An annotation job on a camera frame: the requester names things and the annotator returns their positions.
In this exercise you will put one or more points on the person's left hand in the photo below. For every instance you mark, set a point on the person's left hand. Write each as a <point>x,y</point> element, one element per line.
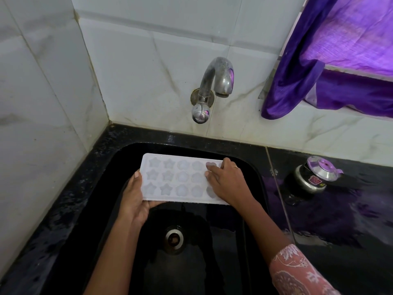
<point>133,208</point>

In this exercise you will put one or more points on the person's right hand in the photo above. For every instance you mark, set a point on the person's right hand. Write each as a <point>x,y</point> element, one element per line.
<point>230,184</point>

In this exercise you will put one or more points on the white ice tray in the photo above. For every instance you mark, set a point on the white ice tray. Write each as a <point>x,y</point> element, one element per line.
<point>178,181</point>

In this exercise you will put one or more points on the chrome wall tap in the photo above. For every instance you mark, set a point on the chrome wall tap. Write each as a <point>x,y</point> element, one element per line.
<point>219,76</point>

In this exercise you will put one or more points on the person's left forearm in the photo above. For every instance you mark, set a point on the person's left forearm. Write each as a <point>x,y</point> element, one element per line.
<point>110,264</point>

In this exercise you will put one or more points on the person's right forearm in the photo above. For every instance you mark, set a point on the person's right forearm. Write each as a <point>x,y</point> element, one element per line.
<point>264,230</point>

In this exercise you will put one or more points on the steel sink drain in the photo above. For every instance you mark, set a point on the steel sink drain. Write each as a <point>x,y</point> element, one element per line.
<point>174,239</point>

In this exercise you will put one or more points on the small steel pot with lid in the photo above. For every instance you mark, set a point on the small steel pot with lid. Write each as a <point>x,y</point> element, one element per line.
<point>313,181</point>

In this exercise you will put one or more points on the black sink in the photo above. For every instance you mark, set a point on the black sink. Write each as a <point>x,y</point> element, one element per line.
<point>215,267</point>

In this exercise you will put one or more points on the pink floral sleeve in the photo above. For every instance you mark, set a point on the pink floral sleeve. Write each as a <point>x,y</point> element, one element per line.
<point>294,273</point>

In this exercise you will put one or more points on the purple curtain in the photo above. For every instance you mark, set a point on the purple curtain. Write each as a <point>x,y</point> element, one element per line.
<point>353,30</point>

